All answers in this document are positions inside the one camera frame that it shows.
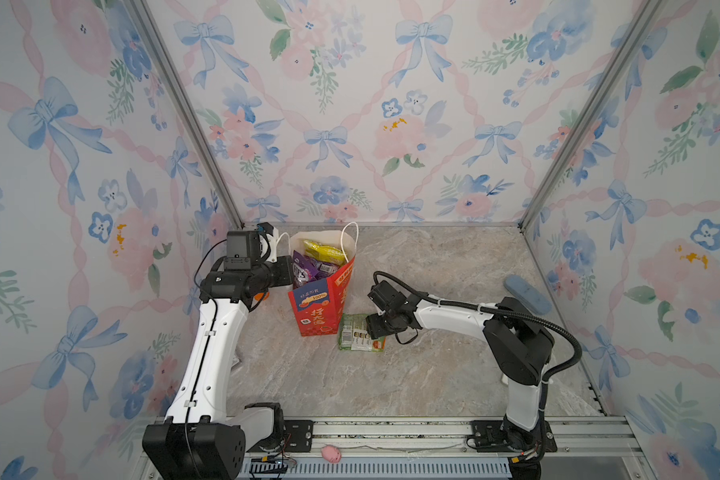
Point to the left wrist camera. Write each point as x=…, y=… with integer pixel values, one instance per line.
x=247, y=249

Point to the aluminium front rail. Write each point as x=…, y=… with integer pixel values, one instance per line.
x=436, y=448

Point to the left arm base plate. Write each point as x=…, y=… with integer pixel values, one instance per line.
x=290, y=436

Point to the purple Fox's berries candy bag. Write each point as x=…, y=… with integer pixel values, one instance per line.
x=307, y=270

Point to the blue glasses case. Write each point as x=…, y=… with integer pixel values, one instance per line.
x=528, y=295

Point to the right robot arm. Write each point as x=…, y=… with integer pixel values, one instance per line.
x=521, y=348

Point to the yellow snack packet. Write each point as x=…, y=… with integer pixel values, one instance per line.
x=324, y=253

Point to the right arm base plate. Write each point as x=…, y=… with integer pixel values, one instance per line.
x=504, y=437

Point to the red paper gift bag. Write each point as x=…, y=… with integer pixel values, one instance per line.
x=318, y=306

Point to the pink small toy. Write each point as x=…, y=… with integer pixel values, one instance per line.
x=331, y=454

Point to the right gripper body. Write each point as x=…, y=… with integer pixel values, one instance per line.
x=382, y=326

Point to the small green snack packet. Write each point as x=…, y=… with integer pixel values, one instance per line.
x=354, y=335

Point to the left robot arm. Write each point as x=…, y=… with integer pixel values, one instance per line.
x=197, y=438

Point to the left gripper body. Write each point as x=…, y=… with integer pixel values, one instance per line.
x=275, y=274

